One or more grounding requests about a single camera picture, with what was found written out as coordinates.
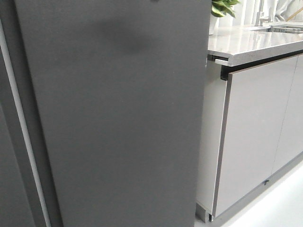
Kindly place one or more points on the stainless steel sink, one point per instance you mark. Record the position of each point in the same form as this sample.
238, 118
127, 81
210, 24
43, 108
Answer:
282, 28

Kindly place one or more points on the grey cabinet door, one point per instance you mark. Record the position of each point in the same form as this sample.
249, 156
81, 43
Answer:
291, 138
254, 111

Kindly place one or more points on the silver kitchen faucet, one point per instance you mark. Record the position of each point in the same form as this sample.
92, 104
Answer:
260, 14

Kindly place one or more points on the green potted plant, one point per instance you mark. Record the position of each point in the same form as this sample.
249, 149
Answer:
221, 8

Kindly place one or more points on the white cabinet side panel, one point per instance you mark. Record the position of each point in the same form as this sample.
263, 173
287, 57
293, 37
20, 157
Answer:
212, 118

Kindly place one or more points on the dark grey fridge door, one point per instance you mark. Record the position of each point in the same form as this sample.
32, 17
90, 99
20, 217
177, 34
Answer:
114, 90
19, 202

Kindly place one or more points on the grey stone countertop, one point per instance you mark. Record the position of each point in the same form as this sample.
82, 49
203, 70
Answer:
237, 45

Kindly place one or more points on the white plant pot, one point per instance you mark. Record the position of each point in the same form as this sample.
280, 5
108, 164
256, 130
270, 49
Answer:
213, 21

